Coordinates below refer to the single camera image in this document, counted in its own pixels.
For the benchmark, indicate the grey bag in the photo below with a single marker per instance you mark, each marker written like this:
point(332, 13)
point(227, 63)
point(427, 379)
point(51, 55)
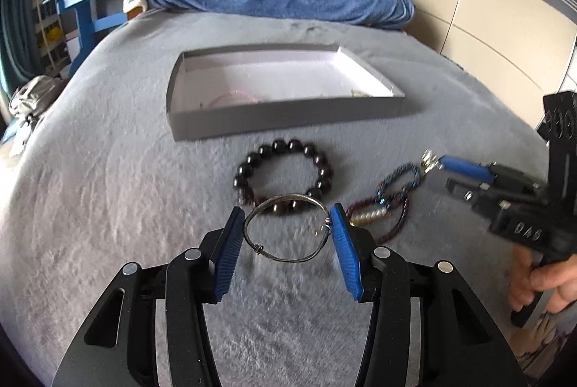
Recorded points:
point(34, 96)

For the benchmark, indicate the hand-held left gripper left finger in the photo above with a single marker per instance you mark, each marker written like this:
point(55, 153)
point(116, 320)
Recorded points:
point(227, 254)

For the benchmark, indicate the beige wardrobe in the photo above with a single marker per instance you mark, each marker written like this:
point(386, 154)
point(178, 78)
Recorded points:
point(496, 8)

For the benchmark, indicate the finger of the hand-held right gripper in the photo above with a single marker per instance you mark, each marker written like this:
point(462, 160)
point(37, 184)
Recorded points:
point(464, 189)
point(460, 165)

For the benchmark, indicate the blue wooden desk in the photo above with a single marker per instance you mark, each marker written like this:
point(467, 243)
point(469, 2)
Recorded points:
point(85, 22)

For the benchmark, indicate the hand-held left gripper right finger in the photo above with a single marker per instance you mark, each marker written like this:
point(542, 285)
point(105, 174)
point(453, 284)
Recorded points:
point(346, 254)

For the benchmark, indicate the grey fleece blanket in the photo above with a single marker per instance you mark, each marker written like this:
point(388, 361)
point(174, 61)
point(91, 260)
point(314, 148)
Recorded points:
point(112, 189)

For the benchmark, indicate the white shelf rack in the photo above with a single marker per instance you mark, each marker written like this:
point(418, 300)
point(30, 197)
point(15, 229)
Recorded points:
point(47, 22)

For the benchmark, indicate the person's right hand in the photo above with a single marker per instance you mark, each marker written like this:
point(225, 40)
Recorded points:
point(563, 283)

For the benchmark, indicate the grey shallow cardboard box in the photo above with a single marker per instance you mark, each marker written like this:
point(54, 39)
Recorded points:
point(279, 110)

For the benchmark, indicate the dark teal curtain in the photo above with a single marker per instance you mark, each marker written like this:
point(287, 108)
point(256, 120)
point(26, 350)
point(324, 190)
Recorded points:
point(13, 40)

